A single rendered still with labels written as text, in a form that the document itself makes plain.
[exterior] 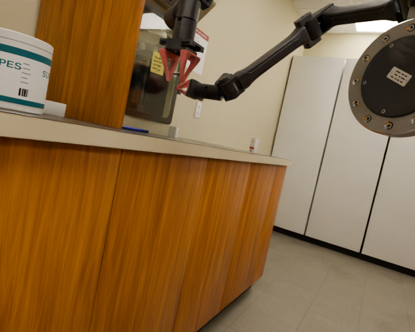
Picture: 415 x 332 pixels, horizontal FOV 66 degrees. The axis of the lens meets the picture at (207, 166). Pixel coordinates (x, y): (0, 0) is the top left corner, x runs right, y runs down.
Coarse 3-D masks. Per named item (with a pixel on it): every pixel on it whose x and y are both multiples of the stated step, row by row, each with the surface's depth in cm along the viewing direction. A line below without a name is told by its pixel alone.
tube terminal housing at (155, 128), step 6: (150, 0) 113; (156, 6) 116; (126, 120) 116; (132, 120) 118; (138, 120) 121; (144, 120) 124; (132, 126) 119; (138, 126) 122; (144, 126) 125; (150, 126) 128; (156, 126) 131; (162, 126) 134; (168, 126) 138; (150, 132) 129; (156, 132) 132; (162, 132) 135
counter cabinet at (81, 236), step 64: (0, 192) 56; (64, 192) 67; (128, 192) 85; (192, 192) 114; (256, 192) 175; (0, 256) 58; (64, 256) 71; (128, 256) 91; (192, 256) 125; (256, 256) 202; (0, 320) 61; (64, 320) 75; (128, 320) 97; (192, 320) 138
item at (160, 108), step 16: (144, 16) 111; (160, 16) 118; (144, 32) 112; (160, 32) 119; (144, 48) 114; (160, 48) 121; (144, 64) 116; (144, 80) 118; (160, 80) 125; (176, 80) 134; (128, 96) 113; (144, 96) 119; (160, 96) 127; (176, 96) 136; (128, 112) 114; (144, 112) 121; (160, 112) 129
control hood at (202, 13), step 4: (156, 0) 114; (160, 0) 114; (160, 4) 117; (164, 4) 116; (168, 4) 117; (212, 4) 128; (168, 8) 119; (208, 8) 128; (212, 8) 129; (200, 12) 128; (204, 12) 129; (208, 12) 130; (200, 16) 130
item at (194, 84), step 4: (192, 80) 121; (196, 80) 123; (192, 84) 122; (196, 84) 124; (200, 84) 123; (204, 84) 123; (208, 84) 122; (192, 88) 122; (196, 88) 123; (200, 88) 122; (204, 88) 121; (188, 92) 122; (192, 92) 123; (196, 92) 123; (200, 92) 122; (204, 92) 122; (192, 96) 124; (196, 96) 125; (200, 96) 124; (204, 96) 122; (200, 100) 129
